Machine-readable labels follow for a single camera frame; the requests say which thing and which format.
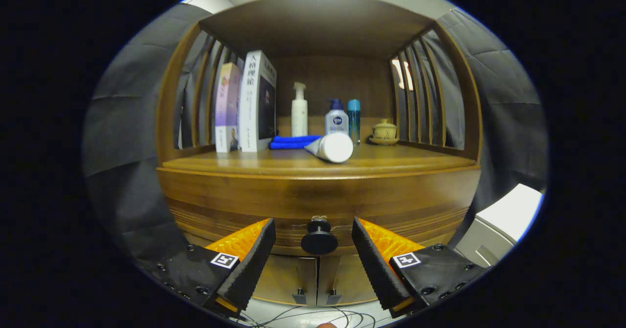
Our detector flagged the white squeeze tube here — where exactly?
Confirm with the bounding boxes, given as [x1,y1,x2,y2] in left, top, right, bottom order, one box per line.
[304,131,354,164]

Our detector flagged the white bottle with blue cap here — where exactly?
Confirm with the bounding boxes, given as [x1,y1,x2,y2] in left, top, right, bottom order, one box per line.
[325,99,349,135]

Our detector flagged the yellow lidded teacup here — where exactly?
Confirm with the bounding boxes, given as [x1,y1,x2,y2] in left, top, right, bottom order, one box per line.
[368,118,400,146]

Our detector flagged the white side unit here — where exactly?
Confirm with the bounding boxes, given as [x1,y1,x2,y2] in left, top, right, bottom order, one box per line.
[452,183,544,268]

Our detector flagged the slim teal bottle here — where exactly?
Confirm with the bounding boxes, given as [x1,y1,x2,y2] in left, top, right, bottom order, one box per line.
[347,99,361,146]

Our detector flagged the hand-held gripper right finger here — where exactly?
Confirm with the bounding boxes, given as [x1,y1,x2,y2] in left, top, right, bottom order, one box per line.
[351,217,490,319]

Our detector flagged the purple book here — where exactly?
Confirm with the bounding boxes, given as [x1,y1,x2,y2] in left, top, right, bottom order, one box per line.
[215,63,241,153]

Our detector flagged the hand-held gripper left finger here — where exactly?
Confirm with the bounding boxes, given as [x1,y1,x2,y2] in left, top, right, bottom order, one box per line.
[139,218,277,319]

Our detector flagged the black backdrop cloth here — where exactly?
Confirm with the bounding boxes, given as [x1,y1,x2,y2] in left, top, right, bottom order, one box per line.
[82,3,548,265]

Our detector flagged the black round drawer knob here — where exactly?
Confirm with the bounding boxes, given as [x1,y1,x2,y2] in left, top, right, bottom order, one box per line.
[300,219,339,256]

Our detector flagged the blue folded cloth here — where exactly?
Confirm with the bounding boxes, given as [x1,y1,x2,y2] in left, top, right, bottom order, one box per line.
[268,135,322,150]

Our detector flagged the thick white book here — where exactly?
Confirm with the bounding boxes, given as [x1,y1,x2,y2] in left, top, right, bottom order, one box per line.
[238,50,277,153]

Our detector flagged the white pump bottle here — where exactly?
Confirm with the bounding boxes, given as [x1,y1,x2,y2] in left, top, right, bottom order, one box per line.
[291,82,309,137]

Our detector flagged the wooden cabinet door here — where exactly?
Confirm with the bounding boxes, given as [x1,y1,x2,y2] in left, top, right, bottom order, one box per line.
[253,255,319,306]
[318,255,387,306]

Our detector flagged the thin black cables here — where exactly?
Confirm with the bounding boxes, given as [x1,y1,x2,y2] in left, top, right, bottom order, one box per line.
[235,306,387,328]

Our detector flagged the wooden countertop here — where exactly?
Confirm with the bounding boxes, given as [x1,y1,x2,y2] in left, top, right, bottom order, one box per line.
[161,142,477,176]

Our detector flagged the brown wooden drawer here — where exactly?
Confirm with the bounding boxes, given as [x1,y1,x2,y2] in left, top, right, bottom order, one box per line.
[158,172,481,258]

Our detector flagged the brown wooden cabinet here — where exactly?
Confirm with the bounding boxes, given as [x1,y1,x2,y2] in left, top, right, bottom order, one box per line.
[156,6,484,306]

